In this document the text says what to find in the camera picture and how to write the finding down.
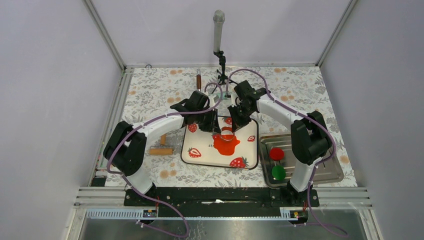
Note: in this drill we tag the mint green rolling pin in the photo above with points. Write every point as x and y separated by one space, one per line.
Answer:
223 96

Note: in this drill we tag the wooden dough roller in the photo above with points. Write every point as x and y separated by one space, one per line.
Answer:
162 149

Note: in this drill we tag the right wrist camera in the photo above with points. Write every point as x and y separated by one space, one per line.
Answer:
245 91

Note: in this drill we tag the floral pattern table mat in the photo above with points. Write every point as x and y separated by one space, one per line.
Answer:
152 91

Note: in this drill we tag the silver microphone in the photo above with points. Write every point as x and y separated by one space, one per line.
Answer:
218 20

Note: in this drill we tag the wooden handled metal scraper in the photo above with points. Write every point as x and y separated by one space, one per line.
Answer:
198 80

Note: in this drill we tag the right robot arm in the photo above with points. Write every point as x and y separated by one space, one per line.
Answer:
310 139

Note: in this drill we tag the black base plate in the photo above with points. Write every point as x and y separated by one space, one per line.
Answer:
214 202

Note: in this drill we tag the black tripod mic stand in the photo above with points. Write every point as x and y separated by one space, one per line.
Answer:
222 77

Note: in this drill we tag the green dough disc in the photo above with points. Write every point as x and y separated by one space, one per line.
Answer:
278 172

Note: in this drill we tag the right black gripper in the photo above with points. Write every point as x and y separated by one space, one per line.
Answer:
237 123

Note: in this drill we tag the orange dough piece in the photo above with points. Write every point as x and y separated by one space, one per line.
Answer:
223 147

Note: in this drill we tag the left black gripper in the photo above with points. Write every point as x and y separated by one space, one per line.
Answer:
212 126

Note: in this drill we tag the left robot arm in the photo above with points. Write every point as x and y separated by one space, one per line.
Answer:
126 147

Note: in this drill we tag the strawberry print white tray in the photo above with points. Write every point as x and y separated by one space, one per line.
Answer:
197 147

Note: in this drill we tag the small round metal cup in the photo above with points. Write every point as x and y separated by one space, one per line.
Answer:
226 134

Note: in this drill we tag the stainless steel tray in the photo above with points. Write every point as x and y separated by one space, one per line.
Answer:
329 171

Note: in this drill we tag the red dough disc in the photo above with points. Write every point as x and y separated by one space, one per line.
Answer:
276 154

